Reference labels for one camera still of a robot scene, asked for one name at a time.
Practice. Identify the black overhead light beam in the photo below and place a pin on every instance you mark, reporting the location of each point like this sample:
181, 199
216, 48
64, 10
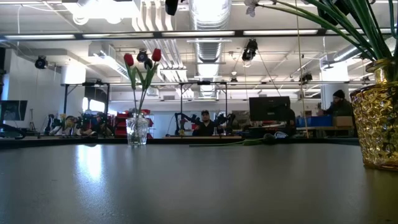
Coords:
199, 33

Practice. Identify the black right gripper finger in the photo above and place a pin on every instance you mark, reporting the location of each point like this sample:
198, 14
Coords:
326, 17

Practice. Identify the black metal rig frame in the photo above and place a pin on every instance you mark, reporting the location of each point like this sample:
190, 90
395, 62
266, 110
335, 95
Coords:
85, 84
203, 82

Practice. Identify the blue storage bin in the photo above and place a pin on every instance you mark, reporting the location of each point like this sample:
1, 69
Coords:
315, 121

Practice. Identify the red artificial tulip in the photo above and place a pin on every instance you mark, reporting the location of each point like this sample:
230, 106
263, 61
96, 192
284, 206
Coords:
156, 54
128, 59

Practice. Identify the black computer monitor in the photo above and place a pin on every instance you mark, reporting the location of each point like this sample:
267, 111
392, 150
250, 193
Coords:
12, 110
269, 108

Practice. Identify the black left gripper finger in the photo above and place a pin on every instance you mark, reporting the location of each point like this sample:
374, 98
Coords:
171, 6

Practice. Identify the clear glass vase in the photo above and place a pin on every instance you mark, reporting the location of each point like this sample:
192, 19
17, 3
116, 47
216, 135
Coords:
136, 132

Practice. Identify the person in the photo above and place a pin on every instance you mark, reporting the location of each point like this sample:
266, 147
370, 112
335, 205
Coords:
206, 127
340, 107
293, 119

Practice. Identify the white blossom spray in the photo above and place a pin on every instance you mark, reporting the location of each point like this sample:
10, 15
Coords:
250, 9
367, 25

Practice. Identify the black table mat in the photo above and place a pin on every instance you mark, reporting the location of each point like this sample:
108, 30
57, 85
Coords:
186, 186

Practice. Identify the black hanging camera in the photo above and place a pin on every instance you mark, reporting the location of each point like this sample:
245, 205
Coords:
250, 49
41, 62
306, 77
142, 56

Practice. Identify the green flower stem lying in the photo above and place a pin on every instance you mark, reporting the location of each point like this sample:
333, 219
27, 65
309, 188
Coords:
252, 142

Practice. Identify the black background robot arm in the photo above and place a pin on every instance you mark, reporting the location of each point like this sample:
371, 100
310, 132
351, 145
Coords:
228, 119
49, 123
183, 119

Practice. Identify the silver ventilation duct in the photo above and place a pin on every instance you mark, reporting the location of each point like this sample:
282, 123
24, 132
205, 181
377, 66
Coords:
210, 49

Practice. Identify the yellow glass vase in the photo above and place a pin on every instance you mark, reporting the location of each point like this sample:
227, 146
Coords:
376, 124

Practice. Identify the white ventilation duct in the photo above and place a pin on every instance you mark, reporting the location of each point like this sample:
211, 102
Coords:
93, 12

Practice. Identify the cardboard box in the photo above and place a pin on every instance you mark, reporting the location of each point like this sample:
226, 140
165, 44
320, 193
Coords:
342, 121

